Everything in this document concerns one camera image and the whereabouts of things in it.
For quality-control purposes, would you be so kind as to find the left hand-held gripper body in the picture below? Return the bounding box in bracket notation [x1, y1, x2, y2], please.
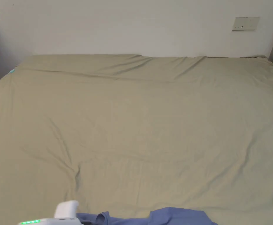
[18, 200, 80, 225]

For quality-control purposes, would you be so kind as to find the blue shirt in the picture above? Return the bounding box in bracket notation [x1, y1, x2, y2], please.
[76, 207, 219, 225]

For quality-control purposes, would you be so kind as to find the bed with beige sheet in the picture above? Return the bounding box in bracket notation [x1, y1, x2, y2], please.
[0, 54, 273, 225]

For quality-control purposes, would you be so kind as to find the white wall switch panel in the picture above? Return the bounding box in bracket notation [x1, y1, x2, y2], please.
[232, 16, 260, 32]

